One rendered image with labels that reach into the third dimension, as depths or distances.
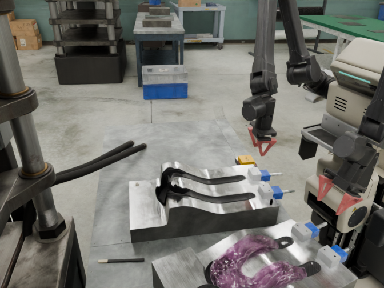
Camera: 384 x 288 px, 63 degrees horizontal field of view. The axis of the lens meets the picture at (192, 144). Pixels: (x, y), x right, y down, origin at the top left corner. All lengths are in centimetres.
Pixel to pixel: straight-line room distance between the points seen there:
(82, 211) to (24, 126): 160
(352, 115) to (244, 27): 660
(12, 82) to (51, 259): 55
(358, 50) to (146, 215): 89
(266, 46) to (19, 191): 86
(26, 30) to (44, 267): 665
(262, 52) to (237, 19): 659
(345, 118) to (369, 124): 35
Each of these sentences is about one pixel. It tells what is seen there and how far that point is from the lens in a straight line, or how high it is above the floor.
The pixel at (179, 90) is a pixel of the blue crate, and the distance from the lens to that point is 432.
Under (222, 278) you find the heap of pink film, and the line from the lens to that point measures 89.
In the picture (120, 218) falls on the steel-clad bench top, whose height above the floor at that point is 80.
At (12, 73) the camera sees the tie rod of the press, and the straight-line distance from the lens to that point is 93.
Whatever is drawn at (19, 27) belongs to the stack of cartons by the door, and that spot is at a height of 45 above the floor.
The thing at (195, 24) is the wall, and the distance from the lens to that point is 752.
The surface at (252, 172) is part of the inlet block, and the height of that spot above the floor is 92.
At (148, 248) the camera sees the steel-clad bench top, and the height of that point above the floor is 80.
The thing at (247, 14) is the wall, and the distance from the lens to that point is 773.
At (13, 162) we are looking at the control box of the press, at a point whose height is 94.
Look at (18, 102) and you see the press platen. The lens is 92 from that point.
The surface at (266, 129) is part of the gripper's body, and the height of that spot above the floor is 110.
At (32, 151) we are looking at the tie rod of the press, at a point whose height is 112.
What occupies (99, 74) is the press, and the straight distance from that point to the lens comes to 500.
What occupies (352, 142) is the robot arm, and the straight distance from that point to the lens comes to 89.
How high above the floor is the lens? 159
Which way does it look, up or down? 30 degrees down
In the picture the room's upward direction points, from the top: 1 degrees clockwise
